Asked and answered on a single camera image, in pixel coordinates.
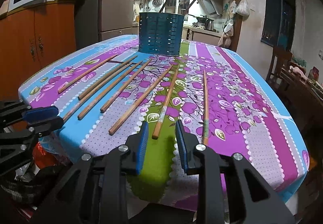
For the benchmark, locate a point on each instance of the dark room window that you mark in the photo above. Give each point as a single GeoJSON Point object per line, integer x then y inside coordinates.
{"type": "Point", "coordinates": [277, 17]}

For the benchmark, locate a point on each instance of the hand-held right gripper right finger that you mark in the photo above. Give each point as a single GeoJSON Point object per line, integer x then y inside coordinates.
{"type": "Point", "coordinates": [181, 148]}

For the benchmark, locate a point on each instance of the pink cloth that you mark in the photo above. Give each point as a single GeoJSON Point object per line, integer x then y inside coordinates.
{"type": "Point", "coordinates": [296, 69]}

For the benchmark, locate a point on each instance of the beige lower kitchen cabinets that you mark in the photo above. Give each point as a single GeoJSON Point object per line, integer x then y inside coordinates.
{"type": "Point", "coordinates": [201, 36]}

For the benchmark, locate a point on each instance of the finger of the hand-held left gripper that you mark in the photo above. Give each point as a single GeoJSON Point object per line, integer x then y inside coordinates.
{"type": "Point", "coordinates": [43, 113]}
{"type": "Point", "coordinates": [50, 124]}

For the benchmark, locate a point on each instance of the bunch of wooden chopsticks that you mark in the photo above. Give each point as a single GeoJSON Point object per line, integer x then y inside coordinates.
{"type": "Point", "coordinates": [141, 99]}

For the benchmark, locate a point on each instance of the steel kettle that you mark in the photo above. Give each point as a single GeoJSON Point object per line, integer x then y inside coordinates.
{"type": "Point", "coordinates": [209, 25]}

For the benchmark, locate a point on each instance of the wooden dining table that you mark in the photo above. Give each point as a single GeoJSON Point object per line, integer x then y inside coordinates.
{"type": "Point", "coordinates": [300, 95]}

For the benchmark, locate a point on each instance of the hanging metal strainer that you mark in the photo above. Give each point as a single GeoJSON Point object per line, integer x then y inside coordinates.
{"type": "Point", "coordinates": [157, 1]}

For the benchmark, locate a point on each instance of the orange wooden cabinet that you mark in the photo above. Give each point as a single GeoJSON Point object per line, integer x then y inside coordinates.
{"type": "Point", "coordinates": [50, 34]}

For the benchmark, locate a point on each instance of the black wok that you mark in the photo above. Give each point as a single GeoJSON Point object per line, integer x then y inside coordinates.
{"type": "Point", "coordinates": [201, 19]}

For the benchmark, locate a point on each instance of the beige hanging bag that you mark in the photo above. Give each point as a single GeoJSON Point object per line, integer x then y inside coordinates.
{"type": "Point", "coordinates": [224, 40]}

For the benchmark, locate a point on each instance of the white hanging cloth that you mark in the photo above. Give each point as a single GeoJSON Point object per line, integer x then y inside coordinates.
{"type": "Point", "coordinates": [227, 27]}

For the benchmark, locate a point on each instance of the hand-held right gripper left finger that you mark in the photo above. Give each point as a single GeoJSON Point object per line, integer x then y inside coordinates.
{"type": "Point", "coordinates": [142, 145]}

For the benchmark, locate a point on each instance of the wooden chair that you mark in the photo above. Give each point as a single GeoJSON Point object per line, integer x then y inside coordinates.
{"type": "Point", "coordinates": [280, 58]}

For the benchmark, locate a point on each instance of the red plastic bag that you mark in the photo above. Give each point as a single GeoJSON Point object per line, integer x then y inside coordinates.
{"type": "Point", "coordinates": [41, 156]}

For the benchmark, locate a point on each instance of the dark plaid cloth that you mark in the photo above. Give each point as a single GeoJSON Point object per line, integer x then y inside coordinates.
{"type": "Point", "coordinates": [22, 186]}

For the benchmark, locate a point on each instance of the grey refrigerator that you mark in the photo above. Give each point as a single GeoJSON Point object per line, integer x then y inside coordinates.
{"type": "Point", "coordinates": [116, 12]}

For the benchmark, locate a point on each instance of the steel range hood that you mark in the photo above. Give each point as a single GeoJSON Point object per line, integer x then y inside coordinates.
{"type": "Point", "coordinates": [210, 3]}

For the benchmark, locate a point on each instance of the blue perforated utensil holder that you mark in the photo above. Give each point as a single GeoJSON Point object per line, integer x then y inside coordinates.
{"type": "Point", "coordinates": [160, 34]}

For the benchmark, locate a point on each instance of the floral striped tablecloth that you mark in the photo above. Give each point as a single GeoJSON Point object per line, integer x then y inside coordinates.
{"type": "Point", "coordinates": [227, 113]}

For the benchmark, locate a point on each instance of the hanging white plastic bag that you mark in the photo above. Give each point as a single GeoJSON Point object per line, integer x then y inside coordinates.
{"type": "Point", "coordinates": [242, 7]}

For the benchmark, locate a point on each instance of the flower wall sticker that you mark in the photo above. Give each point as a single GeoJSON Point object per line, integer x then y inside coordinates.
{"type": "Point", "coordinates": [226, 7]}

